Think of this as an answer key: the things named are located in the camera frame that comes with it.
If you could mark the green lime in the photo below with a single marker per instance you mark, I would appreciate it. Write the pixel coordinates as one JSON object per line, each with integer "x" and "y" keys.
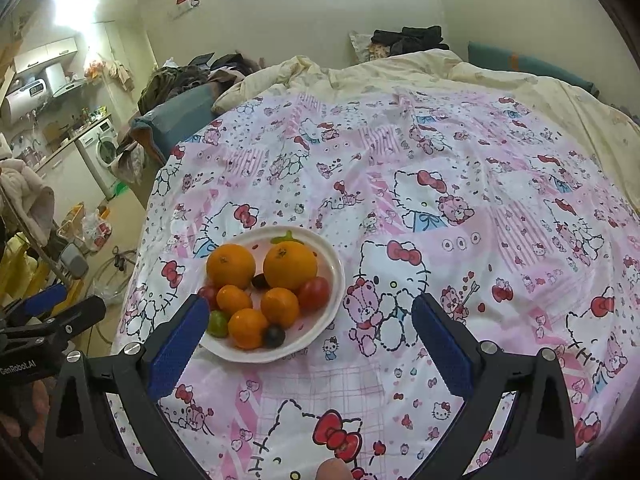
{"x": 218, "y": 323}

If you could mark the heap of mixed clothes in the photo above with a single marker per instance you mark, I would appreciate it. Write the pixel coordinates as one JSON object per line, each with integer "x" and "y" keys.
{"x": 172, "y": 82}

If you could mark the clear plastic bag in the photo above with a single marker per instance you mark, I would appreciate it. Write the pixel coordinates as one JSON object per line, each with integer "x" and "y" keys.
{"x": 96, "y": 230}

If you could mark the large orange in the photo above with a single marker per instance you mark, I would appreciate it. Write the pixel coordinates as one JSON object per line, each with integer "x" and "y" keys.
{"x": 290, "y": 265}

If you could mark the teal bolster cushion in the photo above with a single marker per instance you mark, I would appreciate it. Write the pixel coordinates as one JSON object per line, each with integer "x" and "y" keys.
{"x": 185, "y": 105}

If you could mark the teal pillow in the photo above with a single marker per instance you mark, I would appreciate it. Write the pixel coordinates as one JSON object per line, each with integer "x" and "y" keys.
{"x": 530, "y": 67}

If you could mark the large red tomato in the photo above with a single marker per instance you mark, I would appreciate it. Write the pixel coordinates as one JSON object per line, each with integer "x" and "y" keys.
{"x": 314, "y": 293}

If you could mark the small orange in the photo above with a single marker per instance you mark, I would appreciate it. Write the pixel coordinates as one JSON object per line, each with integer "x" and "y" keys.
{"x": 234, "y": 299}

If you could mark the white washing machine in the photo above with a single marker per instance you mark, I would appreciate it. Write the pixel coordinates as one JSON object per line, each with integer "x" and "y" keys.
{"x": 97, "y": 160}

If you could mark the range hood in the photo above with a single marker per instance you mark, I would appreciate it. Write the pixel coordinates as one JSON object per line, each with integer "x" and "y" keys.
{"x": 62, "y": 80}

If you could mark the small red tomato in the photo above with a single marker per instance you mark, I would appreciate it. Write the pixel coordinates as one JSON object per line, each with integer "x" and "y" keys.
{"x": 207, "y": 296}

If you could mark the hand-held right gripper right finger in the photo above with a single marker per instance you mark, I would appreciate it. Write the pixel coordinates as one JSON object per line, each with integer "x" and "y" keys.
{"x": 445, "y": 345}

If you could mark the yellow cloth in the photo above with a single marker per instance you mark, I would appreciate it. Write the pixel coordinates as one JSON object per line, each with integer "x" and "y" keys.
{"x": 15, "y": 265}

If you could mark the white wall cabinet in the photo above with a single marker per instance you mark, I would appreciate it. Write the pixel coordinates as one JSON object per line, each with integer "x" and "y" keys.
{"x": 45, "y": 55}

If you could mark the grey stool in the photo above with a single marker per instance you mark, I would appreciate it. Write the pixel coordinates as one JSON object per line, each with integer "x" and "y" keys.
{"x": 74, "y": 261}

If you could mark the pink strawberry-shaped plate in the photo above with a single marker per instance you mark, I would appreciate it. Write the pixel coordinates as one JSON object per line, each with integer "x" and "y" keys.
{"x": 325, "y": 265}

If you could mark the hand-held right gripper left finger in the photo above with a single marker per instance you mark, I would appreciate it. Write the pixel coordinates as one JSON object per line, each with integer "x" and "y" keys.
{"x": 180, "y": 340}

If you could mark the white water heater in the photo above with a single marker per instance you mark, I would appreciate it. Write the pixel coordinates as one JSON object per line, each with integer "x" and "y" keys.
{"x": 27, "y": 97}

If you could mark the person's right hand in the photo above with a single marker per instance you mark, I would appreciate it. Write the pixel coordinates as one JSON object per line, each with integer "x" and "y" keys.
{"x": 334, "y": 471}

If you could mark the white fluffy jacket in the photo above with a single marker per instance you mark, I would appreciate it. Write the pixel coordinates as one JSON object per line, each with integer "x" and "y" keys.
{"x": 27, "y": 195}

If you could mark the dark plum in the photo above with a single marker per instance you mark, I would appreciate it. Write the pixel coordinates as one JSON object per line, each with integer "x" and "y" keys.
{"x": 259, "y": 281}
{"x": 274, "y": 336}

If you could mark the pile of dark clothes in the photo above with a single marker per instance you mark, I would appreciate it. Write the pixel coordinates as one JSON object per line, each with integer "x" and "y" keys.
{"x": 410, "y": 37}

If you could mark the medium orange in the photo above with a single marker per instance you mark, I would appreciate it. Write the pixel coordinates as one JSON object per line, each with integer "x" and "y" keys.
{"x": 248, "y": 328}
{"x": 231, "y": 266}
{"x": 280, "y": 306}

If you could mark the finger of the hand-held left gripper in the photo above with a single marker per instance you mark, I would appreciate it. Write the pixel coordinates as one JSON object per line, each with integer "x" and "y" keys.
{"x": 75, "y": 316}
{"x": 45, "y": 300}

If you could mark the pink cartoon printed blanket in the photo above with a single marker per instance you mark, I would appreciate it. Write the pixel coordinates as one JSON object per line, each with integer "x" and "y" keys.
{"x": 450, "y": 160}

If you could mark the floral pillow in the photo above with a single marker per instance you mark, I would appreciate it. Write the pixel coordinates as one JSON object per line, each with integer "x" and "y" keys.
{"x": 361, "y": 47}

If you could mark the hanging orange bag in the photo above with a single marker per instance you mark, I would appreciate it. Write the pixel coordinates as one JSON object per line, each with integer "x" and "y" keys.
{"x": 102, "y": 70}

